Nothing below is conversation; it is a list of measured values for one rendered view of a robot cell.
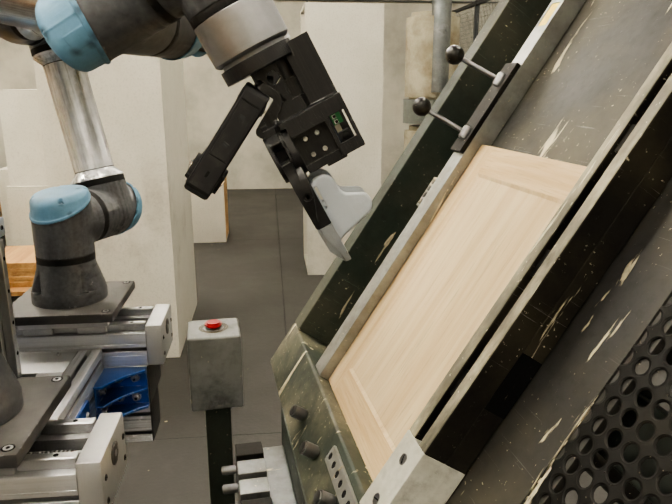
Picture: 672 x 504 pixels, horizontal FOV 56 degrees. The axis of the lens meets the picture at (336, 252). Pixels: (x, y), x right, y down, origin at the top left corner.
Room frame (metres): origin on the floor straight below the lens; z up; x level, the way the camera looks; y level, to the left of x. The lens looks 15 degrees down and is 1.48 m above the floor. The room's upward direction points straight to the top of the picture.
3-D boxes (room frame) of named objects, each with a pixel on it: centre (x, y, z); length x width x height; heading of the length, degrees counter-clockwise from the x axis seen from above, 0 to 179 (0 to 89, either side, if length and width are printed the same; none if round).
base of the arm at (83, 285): (1.27, 0.57, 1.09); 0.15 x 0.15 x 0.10
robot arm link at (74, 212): (1.28, 0.56, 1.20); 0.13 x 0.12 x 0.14; 161
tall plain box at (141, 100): (3.67, 1.22, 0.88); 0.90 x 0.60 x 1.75; 6
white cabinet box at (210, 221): (6.12, 1.38, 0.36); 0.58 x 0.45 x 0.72; 96
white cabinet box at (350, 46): (5.16, -0.03, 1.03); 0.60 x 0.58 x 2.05; 6
